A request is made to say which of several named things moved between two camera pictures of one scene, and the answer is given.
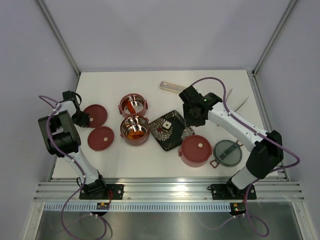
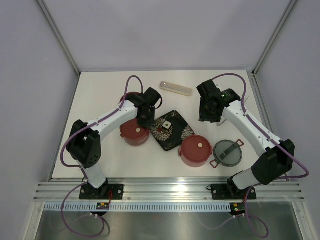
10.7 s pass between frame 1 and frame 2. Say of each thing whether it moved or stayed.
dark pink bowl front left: stayed
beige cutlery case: stayed
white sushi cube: stayed
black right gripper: moved
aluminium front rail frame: stayed
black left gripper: moved
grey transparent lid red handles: stayed
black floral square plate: stayed
